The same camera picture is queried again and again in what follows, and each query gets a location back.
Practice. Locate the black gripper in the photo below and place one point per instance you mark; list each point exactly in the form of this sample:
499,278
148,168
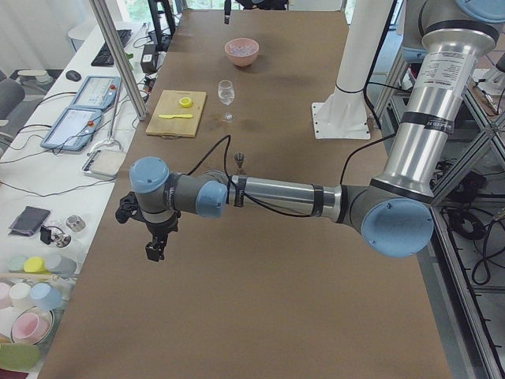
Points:
158,228

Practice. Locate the clear wine glass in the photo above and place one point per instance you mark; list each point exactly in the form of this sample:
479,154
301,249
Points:
226,94

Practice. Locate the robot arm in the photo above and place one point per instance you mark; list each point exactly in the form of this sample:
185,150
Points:
227,11
391,212

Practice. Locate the pink ice bowl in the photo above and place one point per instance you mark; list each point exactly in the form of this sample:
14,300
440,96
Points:
242,62

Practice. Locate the clear ice cubes pile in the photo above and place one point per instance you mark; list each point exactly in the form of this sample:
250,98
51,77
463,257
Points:
242,48

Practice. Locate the steel cup on desk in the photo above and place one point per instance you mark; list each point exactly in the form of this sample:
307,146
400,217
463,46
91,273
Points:
75,223

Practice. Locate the black clip device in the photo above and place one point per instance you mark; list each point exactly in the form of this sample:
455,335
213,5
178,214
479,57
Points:
54,235

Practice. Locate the grey-blue plastic cup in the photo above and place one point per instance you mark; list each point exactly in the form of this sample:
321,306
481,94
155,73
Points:
60,265

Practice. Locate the yellow plastic knife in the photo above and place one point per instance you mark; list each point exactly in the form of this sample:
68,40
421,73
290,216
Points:
175,116

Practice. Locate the brown table mat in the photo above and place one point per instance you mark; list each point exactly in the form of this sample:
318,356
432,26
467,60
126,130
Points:
251,294

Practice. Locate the wooden cutting board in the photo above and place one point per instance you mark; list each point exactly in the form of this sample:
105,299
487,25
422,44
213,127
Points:
168,104

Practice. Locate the yellow lemon half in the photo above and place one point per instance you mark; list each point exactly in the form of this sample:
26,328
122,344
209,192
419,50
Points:
185,102

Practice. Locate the yellow cup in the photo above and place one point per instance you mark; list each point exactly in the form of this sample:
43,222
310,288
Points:
35,265

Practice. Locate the light blue cup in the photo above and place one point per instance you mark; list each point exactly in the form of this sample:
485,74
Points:
45,297

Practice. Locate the teach pendant with red button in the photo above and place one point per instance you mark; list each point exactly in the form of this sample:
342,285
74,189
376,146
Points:
97,92

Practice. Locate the pink cup in bowl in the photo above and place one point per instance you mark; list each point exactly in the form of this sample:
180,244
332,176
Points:
30,328

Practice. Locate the black computer mouse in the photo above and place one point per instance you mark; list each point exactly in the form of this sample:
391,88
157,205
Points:
73,75

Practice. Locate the green plate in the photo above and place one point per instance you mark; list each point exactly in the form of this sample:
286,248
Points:
19,357

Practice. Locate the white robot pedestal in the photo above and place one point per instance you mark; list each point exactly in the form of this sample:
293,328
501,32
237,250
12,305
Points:
343,115

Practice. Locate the aluminium frame post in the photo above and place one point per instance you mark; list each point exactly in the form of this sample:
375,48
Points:
110,35

